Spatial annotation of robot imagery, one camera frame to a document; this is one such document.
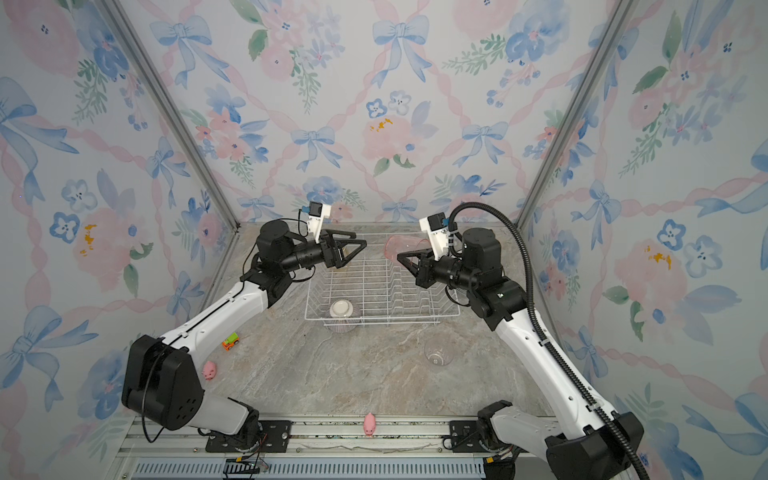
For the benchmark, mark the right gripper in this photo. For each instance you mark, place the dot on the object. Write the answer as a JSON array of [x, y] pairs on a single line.
[[423, 273]]

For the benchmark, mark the corner aluminium post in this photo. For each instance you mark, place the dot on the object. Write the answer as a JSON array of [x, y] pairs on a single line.
[[119, 22], [606, 47]]

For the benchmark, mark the white wire dish rack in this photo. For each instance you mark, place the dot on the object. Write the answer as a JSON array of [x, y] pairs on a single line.
[[381, 292]]

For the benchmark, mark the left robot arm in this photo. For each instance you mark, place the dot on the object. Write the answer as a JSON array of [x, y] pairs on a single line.
[[164, 375]]

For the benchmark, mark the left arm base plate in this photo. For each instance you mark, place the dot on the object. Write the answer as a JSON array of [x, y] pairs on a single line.
[[262, 436]]

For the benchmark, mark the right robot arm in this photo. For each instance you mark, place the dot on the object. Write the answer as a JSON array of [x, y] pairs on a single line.
[[588, 437]]

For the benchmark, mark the pink pig toy on rail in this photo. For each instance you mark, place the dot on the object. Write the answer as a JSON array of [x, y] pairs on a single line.
[[369, 425]]

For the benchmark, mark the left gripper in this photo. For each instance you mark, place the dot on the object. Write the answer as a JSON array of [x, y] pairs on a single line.
[[337, 259]]

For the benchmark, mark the clear glass cup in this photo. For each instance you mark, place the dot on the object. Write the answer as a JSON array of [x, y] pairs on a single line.
[[438, 353]]

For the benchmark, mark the clear cup white base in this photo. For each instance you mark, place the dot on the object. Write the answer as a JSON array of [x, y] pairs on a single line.
[[341, 317]]

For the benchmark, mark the green orange toy car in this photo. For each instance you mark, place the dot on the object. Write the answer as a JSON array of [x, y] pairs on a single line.
[[230, 341]]

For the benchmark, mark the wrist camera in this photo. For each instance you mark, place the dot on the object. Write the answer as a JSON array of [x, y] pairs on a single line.
[[317, 214], [436, 228]]

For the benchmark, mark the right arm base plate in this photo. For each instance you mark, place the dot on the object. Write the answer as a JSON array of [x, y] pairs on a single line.
[[464, 437]]

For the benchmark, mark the pink plastic cup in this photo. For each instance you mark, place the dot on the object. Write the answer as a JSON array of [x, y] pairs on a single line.
[[401, 243]]

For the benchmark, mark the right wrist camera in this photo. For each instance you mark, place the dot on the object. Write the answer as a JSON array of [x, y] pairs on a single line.
[[436, 228]]

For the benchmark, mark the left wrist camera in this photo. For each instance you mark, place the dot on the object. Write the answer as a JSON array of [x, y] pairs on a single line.
[[317, 214]]

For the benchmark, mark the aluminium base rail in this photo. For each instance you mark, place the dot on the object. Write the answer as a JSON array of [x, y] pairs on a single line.
[[324, 447]]

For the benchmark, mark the pink pig toy left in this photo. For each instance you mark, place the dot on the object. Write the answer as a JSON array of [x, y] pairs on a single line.
[[209, 370]]

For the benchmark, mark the right corner aluminium post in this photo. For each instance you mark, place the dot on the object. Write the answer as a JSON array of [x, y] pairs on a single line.
[[606, 47]]

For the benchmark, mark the left corner aluminium post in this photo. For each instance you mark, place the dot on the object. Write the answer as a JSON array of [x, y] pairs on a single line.
[[119, 22]]

